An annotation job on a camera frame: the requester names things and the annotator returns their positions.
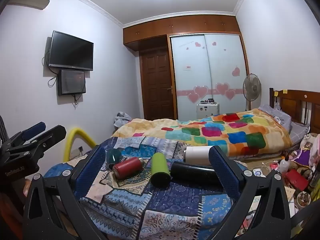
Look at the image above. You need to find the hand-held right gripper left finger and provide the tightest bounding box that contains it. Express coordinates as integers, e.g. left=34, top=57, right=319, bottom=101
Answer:
left=22, top=145, right=108, bottom=240

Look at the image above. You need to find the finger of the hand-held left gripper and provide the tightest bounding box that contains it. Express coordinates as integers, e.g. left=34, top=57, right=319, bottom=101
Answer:
left=9, top=122, right=47, bottom=146
left=7, top=125, right=67, bottom=158

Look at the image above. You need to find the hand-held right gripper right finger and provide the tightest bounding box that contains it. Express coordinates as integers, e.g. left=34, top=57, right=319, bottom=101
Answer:
left=209, top=145, right=300, bottom=240

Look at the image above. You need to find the dark green cup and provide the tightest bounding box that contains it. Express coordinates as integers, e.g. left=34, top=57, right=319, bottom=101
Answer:
left=106, top=148, right=123, bottom=169

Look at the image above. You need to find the black cup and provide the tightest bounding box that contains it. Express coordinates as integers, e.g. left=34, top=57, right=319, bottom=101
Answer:
left=170, top=161, right=217, bottom=185

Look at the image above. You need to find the white cup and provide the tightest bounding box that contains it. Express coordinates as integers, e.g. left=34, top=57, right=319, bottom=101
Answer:
left=183, top=145, right=215, bottom=166

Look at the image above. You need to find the red cup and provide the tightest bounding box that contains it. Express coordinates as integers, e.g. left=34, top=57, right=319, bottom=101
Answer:
left=112, top=157, right=145, bottom=180

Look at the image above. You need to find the lime green cup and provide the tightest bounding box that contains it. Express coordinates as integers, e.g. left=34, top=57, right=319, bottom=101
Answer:
left=150, top=152, right=172, bottom=188

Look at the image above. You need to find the yellow foam tube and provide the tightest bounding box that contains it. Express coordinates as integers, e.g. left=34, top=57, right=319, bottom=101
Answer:
left=62, top=127, right=97, bottom=163

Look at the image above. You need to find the colourful checked blanket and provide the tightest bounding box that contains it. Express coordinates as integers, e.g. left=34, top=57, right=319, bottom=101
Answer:
left=111, top=109, right=293, bottom=161

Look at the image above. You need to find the clear plastic bottle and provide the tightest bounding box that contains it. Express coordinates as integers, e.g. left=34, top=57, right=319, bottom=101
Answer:
left=279, top=156, right=292, bottom=173

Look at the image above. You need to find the grey clothes pile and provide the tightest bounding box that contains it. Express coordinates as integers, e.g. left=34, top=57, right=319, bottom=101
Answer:
left=114, top=111, right=133, bottom=128

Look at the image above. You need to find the small white cabinet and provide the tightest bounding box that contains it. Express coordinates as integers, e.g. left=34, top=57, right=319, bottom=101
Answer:
left=196, top=99, right=221, bottom=118

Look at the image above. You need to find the red box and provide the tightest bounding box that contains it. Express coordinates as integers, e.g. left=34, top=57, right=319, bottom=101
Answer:
left=285, top=169, right=309, bottom=192

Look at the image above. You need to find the blue patchwork blanket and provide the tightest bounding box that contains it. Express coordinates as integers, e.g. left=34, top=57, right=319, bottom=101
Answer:
left=44, top=136, right=252, bottom=240

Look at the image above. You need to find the grey pillow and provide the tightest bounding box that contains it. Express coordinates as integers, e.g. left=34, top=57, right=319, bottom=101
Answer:
left=257, top=105, right=292, bottom=131
left=289, top=121, right=310, bottom=143

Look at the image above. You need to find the standing fan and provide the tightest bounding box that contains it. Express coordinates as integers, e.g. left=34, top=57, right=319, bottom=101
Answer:
left=243, top=74, right=262, bottom=112

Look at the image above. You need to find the wooden bed headboard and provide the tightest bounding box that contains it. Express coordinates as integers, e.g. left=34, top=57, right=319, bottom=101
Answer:
left=269, top=87, right=320, bottom=133

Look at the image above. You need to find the brown wooden door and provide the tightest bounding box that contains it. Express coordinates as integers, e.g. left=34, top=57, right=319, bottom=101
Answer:
left=139, top=49, right=175, bottom=121

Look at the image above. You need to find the wooden wardrobe with glass doors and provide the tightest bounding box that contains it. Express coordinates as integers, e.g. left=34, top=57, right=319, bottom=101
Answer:
left=123, top=15, right=250, bottom=122

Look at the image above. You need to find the black television cable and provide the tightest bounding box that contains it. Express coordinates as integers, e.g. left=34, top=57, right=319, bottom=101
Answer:
left=41, top=50, right=57, bottom=88

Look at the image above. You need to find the small black wall monitor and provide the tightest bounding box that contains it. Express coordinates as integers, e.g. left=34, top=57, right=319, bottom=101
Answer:
left=58, top=69, right=87, bottom=96

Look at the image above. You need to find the black wall television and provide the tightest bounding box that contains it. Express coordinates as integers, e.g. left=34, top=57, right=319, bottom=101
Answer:
left=48, top=30, right=94, bottom=71

